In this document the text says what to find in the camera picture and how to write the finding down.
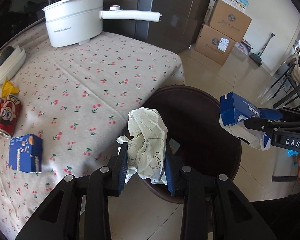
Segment cherry print tablecloth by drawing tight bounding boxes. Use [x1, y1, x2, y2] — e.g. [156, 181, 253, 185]
[0, 23, 184, 239]

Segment blue snack box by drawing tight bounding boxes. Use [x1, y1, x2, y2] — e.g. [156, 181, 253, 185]
[8, 134, 43, 173]

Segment upper brown cardboard box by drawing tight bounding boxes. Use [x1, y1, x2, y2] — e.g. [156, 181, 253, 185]
[207, 0, 252, 42]

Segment stacked white bowls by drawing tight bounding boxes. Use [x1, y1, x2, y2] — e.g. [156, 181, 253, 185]
[0, 46, 26, 85]

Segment brown cardboard box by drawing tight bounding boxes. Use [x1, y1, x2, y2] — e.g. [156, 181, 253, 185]
[194, 24, 236, 66]
[207, 0, 252, 42]

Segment broom and dustpan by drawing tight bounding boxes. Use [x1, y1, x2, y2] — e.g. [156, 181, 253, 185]
[249, 33, 275, 67]

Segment white paper wrapper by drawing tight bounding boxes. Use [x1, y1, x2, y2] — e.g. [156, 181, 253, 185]
[116, 107, 167, 185]

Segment yellow snack wrapper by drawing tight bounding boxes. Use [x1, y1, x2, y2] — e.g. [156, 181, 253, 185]
[1, 78, 19, 98]

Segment dark grey refrigerator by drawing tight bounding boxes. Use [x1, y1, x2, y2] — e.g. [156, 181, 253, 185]
[103, 0, 210, 53]

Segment black metal chair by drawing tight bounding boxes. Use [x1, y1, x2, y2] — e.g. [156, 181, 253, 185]
[271, 56, 300, 108]

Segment white electric cooking pot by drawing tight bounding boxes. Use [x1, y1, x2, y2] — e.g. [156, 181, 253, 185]
[43, 0, 162, 48]

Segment lower brown cardboard box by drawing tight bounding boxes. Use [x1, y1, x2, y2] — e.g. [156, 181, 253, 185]
[194, 24, 236, 66]

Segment dark brown trash bin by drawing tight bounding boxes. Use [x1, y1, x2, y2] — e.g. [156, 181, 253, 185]
[140, 86, 242, 204]

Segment red cartoon drink can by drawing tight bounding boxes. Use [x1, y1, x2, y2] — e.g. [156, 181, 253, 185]
[0, 94, 22, 139]

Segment torn blue carton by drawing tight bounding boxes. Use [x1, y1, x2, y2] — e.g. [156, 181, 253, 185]
[219, 92, 282, 151]

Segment dark green pumpkin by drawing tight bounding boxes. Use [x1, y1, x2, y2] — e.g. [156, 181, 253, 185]
[0, 46, 15, 66]

